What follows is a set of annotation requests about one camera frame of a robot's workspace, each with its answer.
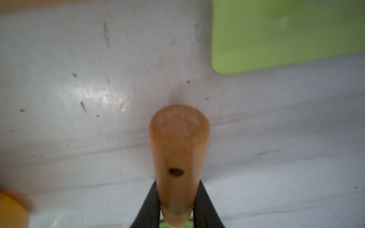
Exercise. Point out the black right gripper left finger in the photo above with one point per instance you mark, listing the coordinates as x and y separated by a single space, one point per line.
149 214

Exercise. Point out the light green fork rake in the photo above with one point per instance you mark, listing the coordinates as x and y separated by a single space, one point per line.
179 136

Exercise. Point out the yellow storage box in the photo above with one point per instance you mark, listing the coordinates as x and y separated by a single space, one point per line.
13 213

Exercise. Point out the light green spade wooden handle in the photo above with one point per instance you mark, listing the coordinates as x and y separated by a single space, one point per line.
254 35

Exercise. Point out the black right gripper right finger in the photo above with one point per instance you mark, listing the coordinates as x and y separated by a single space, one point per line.
204 213

